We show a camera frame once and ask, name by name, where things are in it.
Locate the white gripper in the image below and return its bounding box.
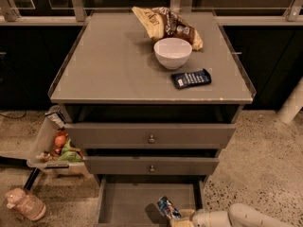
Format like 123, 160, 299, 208
169, 209, 211, 227

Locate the redbull can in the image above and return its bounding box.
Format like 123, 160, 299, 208
157, 196, 182, 219

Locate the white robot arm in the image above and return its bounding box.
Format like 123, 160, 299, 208
169, 203, 294, 227

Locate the bottom grey drawer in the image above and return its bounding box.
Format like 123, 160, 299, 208
94, 175, 205, 227

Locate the grey drawer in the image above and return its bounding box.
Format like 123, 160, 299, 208
65, 123, 236, 149
84, 156, 219, 175
94, 175, 205, 227

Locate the grey drawer cabinet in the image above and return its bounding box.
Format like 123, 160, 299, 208
47, 10, 257, 227

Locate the middle grey drawer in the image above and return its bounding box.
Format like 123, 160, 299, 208
84, 156, 219, 175

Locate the top grey drawer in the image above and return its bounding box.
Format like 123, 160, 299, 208
65, 123, 236, 149

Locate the green toy vegetable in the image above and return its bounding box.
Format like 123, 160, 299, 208
58, 138, 82, 163

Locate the dark blue snack packet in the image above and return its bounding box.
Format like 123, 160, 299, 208
170, 68, 212, 89

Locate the orange toy fruit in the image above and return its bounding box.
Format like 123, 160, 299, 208
55, 135, 66, 148

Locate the pink water jug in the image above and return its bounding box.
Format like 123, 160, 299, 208
6, 188, 46, 221

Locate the clear plastic bin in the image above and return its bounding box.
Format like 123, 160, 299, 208
27, 105, 90, 176

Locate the white bowl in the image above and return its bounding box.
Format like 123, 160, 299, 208
153, 38, 192, 70

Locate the brown chip bag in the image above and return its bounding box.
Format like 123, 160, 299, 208
132, 7, 204, 51

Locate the white robot leg post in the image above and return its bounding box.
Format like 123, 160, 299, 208
277, 77, 303, 123

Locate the black cable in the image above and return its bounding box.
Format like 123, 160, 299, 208
0, 110, 27, 120

